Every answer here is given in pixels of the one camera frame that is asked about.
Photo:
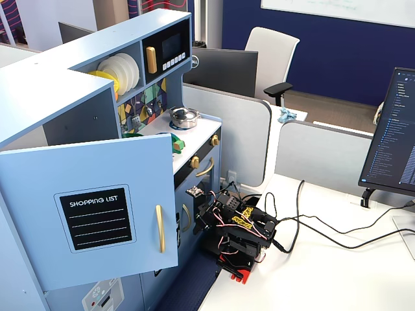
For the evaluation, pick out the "green flat round dish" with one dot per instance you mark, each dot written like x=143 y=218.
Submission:
x=177 y=145

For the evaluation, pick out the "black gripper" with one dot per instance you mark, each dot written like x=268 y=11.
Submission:
x=201 y=219

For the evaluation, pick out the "metal toy ladle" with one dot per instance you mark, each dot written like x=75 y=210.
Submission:
x=148 y=108

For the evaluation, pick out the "white whiteboard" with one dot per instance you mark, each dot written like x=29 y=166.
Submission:
x=340 y=8

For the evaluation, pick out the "small camera circuit board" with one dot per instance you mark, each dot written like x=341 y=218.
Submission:
x=194 y=191

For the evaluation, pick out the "black toy microwave door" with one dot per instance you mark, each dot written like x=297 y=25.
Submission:
x=168 y=48

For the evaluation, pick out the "black monitor back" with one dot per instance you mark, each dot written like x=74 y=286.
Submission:
x=73 y=32

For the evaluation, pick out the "grey desk divider panel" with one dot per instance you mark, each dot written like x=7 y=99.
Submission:
x=240 y=139
x=321 y=155

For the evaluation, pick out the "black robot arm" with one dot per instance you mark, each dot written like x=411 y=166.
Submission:
x=246 y=233

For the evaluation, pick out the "black dell monitor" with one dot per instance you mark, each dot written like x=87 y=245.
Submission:
x=223 y=71

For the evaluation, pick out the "white toy plate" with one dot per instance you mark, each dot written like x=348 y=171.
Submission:
x=128 y=76
x=117 y=66
x=108 y=64

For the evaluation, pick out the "silver flat stand base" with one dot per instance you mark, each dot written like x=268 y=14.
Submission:
x=405 y=236

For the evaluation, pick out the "white wall power outlet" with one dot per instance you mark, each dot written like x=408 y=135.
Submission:
x=231 y=177

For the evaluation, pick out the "gold stove knob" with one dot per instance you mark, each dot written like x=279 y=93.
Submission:
x=214 y=140
x=194 y=162

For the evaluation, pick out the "light blue crumpled cloth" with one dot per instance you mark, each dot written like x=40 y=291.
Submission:
x=286 y=116

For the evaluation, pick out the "dark blue textured mat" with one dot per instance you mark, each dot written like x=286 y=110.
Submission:
x=191 y=291

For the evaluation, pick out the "blue wooden toy kitchen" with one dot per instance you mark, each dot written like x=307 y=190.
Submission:
x=48 y=81

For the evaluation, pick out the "monitor showing code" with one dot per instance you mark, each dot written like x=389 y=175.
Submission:
x=392 y=139

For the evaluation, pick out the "metal slotted toy spatula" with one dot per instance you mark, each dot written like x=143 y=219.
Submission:
x=135 y=120

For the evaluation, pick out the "silver toy pot with lid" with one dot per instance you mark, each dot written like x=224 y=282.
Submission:
x=184 y=117

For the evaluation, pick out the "white office chair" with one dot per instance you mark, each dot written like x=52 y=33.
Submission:
x=272 y=55

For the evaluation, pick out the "dark green container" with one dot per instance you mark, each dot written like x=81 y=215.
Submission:
x=132 y=135

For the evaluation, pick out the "blue shopping list cabinet door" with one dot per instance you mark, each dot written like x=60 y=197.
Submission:
x=32 y=194

